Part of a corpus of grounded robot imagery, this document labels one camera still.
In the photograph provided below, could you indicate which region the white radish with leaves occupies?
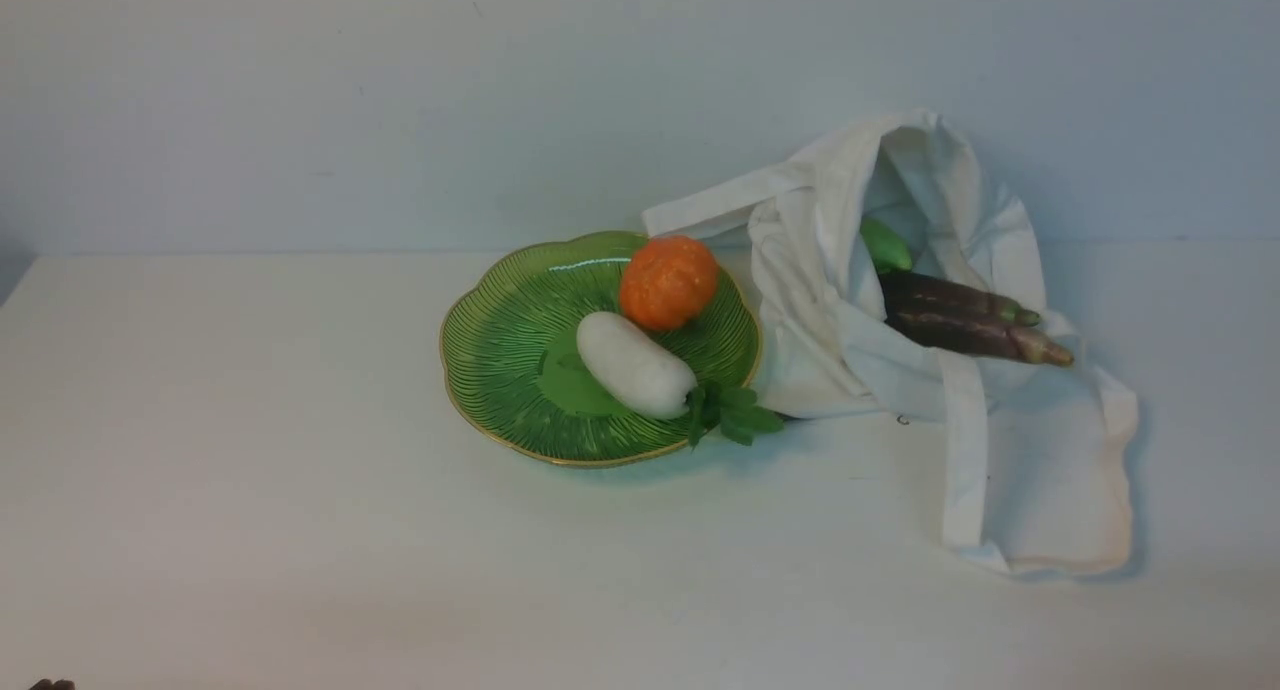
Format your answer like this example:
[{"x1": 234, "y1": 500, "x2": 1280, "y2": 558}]
[{"x1": 575, "y1": 311, "x2": 785, "y2": 448}]

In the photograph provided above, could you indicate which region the upper purple eggplant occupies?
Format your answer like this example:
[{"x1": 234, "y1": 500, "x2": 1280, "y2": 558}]
[{"x1": 878, "y1": 271, "x2": 1042, "y2": 326}]

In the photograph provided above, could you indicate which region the lower purple eggplant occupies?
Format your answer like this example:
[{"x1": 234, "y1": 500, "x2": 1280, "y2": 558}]
[{"x1": 886, "y1": 307, "x2": 1075, "y2": 367}]

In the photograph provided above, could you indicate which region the green ribbed plate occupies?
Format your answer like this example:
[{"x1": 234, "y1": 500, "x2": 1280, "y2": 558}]
[{"x1": 440, "y1": 230, "x2": 763, "y2": 467}]

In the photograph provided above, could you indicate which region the orange round vegetable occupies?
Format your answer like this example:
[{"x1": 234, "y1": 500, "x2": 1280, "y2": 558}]
[{"x1": 620, "y1": 236, "x2": 719, "y2": 333}]

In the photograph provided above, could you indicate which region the purple eggplant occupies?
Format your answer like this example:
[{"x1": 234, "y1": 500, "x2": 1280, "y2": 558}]
[
  {"x1": 878, "y1": 271, "x2": 1042, "y2": 326},
  {"x1": 886, "y1": 307, "x2": 1075, "y2": 367}
]

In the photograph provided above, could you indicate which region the white cloth tote bag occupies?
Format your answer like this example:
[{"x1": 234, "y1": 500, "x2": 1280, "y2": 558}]
[{"x1": 643, "y1": 110, "x2": 1140, "y2": 577}]

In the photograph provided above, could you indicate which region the dark object at bottom edge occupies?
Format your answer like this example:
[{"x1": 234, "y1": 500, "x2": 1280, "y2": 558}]
[{"x1": 29, "y1": 678, "x2": 76, "y2": 690}]

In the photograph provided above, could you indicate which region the green cucumber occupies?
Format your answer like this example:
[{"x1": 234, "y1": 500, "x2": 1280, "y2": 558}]
[{"x1": 860, "y1": 218, "x2": 914, "y2": 275}]

